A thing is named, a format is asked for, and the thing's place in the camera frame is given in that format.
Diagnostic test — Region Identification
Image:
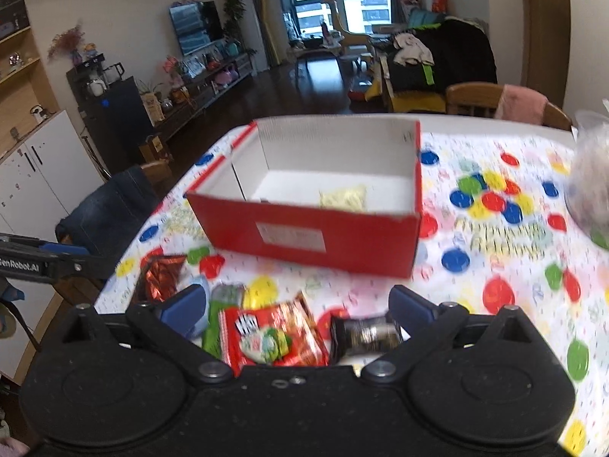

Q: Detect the black small snack packet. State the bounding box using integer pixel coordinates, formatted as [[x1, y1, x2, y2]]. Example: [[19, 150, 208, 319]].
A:
[[329, 314, 403, 364]]

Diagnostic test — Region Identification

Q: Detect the black side cabinet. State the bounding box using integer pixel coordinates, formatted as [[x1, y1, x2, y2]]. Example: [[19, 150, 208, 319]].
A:
[[66, 54, 154, 173]]

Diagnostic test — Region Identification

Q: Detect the television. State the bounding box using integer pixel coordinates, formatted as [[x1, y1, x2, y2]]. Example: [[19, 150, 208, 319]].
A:
[[169, 1, 224, 56]]

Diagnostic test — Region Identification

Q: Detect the brown foil snack packet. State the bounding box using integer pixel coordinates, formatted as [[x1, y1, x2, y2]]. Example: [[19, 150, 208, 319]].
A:
[[132, 255, 186, 303]]

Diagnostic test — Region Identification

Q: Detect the pale yellow snack packet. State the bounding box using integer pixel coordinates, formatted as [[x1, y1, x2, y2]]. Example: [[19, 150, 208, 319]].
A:
[[319, 185, 367, 213]]

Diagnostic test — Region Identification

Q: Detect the green snack packet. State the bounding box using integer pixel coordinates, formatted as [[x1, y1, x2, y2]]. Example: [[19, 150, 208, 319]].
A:
[[201, 283, 246, 359]]

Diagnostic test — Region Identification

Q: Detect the colourful balloon birthday tablecloth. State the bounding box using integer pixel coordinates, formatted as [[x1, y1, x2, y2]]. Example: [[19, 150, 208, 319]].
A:
[[95, 131, 608, 456]]

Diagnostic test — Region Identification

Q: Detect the red cardboard box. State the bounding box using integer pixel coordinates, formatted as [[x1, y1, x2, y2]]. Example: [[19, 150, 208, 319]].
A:
[[186, 113, 422, 278]]

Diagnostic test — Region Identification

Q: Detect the dark tv console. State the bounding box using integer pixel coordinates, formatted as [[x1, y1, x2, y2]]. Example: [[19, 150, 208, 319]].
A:
[[155, 54, 254, 141]]

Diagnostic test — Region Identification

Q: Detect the clear plastic bag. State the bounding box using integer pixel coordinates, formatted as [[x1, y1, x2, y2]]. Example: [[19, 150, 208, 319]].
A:
[[564, 109, 609, 250]]

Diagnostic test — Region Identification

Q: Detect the sofa with clothes pile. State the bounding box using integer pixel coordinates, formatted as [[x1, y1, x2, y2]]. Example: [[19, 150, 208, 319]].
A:
[[375, 16, 497, 113]]

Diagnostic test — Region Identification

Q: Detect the white cabinet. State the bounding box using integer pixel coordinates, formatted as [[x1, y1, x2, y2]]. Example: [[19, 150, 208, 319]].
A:
[[1, 110, 103, 241]]

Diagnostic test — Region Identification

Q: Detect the wooden chair with pink cloth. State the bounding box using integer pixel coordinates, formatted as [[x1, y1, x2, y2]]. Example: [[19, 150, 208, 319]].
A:
[[446, 83, 573, 131]]

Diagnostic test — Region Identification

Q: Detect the red kitkat snack packet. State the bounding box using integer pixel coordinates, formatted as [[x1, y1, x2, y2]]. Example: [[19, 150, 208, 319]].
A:
[[220, 293, 329, 374]]

